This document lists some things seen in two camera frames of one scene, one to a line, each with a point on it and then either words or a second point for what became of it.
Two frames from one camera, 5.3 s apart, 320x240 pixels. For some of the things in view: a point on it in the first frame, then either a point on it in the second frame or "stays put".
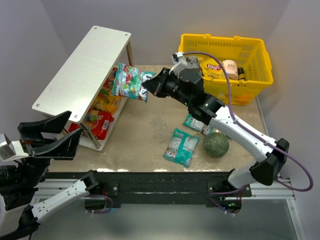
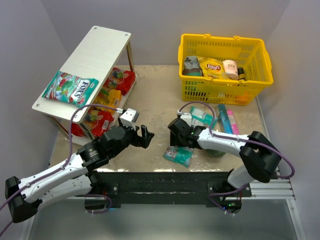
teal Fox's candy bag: [129, 81] to [71, 89]
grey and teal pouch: [192, 62] stays put
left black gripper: [27, 139] to [139, 139]
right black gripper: [162, 83] to [175, 137]
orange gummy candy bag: [105, 101] stays put
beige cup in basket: [230, 67] stays put
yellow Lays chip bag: [210, 68] stays put
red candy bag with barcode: [97, 121] stays put
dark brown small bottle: [241, 74] stays put
